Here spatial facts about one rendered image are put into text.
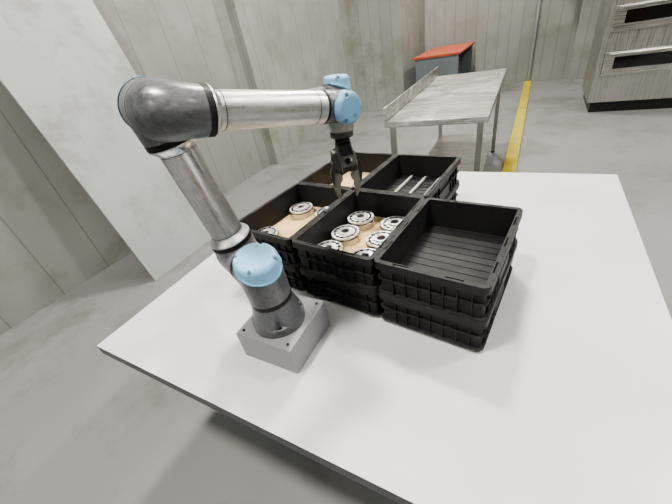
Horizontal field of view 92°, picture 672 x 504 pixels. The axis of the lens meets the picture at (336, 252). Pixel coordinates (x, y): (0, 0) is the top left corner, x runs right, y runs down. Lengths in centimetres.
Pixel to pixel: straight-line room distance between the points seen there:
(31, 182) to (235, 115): 284
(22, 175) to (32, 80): 71
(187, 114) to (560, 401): 96
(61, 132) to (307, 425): 269
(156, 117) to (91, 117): 250
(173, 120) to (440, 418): 82
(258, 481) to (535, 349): 119
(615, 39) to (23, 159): 612
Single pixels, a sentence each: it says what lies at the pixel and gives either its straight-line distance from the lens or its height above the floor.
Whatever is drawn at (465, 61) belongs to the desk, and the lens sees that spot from 806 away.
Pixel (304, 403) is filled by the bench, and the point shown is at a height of 70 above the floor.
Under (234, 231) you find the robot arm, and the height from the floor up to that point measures 106.
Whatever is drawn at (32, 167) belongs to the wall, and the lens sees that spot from 346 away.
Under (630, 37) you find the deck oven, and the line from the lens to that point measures 572.
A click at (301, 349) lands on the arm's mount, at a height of 76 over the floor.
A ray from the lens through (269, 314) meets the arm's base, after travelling 89.
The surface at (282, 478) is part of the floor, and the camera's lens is 163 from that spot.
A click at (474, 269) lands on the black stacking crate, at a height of 83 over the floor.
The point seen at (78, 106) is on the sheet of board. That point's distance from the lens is 319.
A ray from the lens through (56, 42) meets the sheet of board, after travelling 335.
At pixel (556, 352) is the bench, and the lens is 102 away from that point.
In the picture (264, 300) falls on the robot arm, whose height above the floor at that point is 92.
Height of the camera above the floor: 145
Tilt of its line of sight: 34 degrees down
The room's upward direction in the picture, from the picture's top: 11 degrees counter-clockwise
